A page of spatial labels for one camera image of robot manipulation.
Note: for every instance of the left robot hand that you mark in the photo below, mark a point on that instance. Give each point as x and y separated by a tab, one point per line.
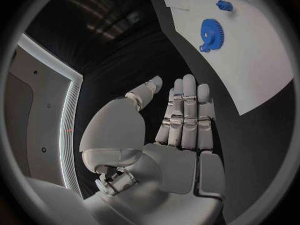
173	168

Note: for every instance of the white task board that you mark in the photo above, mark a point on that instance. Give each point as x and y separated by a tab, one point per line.
246	60

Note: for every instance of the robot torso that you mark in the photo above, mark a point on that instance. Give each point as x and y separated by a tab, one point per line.
44	116

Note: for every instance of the blue gear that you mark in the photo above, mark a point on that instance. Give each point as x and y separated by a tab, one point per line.
212	34

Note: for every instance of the blue peg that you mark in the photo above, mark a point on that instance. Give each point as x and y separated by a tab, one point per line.
224	5

